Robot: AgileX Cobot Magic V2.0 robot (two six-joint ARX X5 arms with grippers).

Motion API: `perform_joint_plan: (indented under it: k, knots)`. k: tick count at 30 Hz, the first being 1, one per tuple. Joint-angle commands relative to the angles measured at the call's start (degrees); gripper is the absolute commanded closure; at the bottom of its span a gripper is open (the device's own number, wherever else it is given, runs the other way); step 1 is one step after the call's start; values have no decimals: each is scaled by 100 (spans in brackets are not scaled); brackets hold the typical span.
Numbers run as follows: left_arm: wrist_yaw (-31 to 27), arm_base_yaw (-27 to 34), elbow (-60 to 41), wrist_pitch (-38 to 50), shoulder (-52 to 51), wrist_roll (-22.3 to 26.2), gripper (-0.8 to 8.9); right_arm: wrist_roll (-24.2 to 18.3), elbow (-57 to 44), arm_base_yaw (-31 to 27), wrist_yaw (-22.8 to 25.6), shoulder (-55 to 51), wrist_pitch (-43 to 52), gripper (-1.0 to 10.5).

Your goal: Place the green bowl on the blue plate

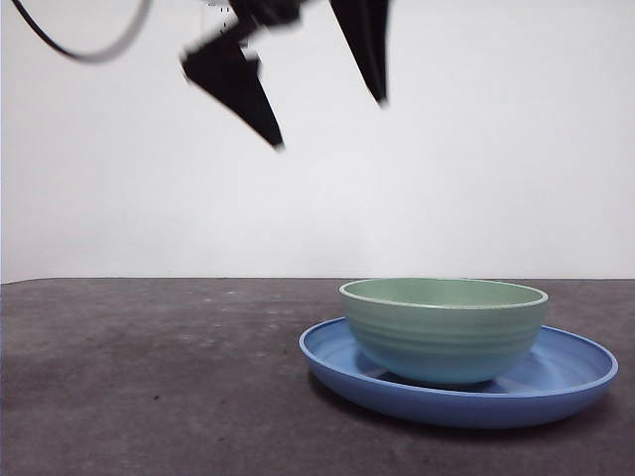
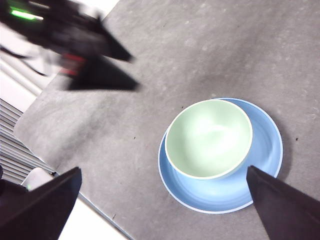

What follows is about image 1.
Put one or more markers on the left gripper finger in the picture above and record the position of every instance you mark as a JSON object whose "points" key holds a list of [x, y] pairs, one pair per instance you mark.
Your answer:
{"points": [[233, 79], [369, 39]]}

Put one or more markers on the green ribbed bowl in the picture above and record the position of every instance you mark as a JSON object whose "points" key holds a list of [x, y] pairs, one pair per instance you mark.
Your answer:
{"points": [[441, 342]]}

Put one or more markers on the blue round plate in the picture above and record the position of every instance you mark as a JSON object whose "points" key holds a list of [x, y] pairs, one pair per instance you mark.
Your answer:
{"points": [[446, 411]]}

